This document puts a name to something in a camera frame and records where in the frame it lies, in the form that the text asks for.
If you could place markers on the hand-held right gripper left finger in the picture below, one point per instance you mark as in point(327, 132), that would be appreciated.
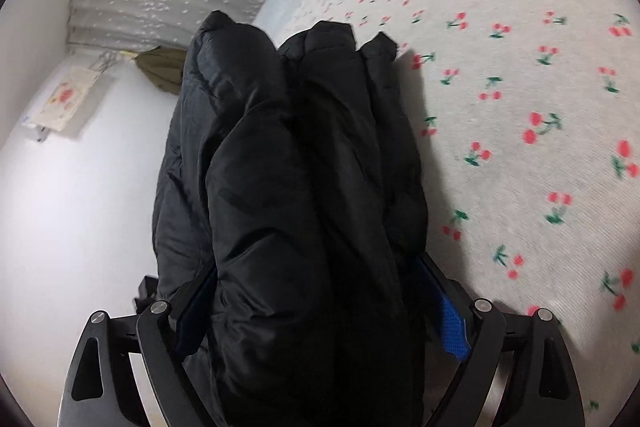
point(187, 332)

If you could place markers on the black quilted puffer jacket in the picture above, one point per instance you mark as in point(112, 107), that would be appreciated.
point(290, 217)

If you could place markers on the olive green hanging jacket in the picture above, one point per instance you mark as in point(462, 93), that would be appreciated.
point(165, 67)

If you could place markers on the cherry print bed sheet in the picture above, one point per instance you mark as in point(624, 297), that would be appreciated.
point(500, 132)

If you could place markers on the floral wall hanging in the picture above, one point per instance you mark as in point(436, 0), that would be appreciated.
point(65, 99)

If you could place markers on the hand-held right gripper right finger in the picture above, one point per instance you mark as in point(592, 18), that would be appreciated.
point(454, 332)

